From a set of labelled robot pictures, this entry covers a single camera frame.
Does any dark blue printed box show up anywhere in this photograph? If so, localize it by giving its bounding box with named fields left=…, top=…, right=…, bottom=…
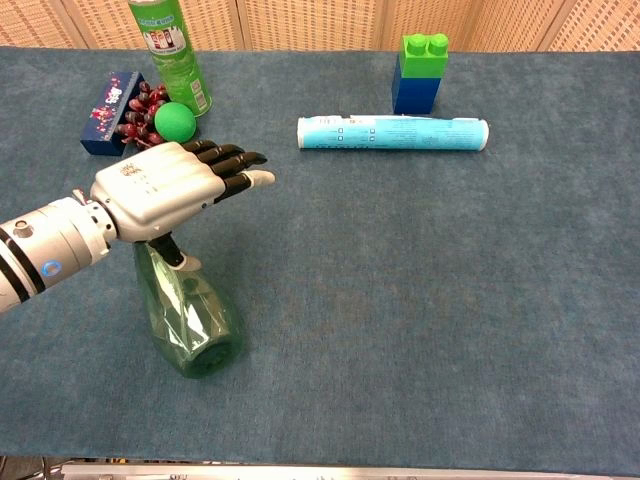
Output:
left=79, top=70, right=146, bottom=157

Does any green transparent spray bottle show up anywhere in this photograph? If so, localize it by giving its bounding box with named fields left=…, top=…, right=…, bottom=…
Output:
left=132, top=239, right=246, bottom=380

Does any aluminium table rail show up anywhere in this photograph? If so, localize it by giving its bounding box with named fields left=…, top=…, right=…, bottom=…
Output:
left=59, top=462, right=640, bottom=480

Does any blue felt table cloth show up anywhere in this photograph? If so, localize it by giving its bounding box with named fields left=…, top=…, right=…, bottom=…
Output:
left=0, top=45, right=640, bottom=476

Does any wicker folding screen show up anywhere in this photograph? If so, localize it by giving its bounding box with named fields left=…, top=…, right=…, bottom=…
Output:
left=0, top=0, right=640, bottom=53

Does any blue toy brick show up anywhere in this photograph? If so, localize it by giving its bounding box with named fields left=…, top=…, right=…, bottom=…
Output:
left=392, top=53, right=443, bottom=116

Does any green ball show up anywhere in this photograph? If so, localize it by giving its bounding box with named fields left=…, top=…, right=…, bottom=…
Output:
left=152, top=102, right=197, bottom=146

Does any light blue rolled tube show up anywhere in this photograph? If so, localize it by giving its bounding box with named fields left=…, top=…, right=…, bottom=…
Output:
left=296, top=114, right=491, bottom=153

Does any green toy brick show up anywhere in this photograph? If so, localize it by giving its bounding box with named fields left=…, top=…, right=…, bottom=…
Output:
left=402, top=32, right=450, bottom=80

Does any green cylindrical can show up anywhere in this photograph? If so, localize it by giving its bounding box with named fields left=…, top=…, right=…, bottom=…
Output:
left=127, top=0, right=214, bottom=119

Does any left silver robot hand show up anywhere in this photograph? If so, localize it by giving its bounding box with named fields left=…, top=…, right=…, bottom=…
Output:
left=89, top=139, right=277, bottom=271

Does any red grape bunch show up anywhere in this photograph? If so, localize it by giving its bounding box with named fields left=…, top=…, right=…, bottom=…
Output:
left=114, top=82, right=169, bottom=153

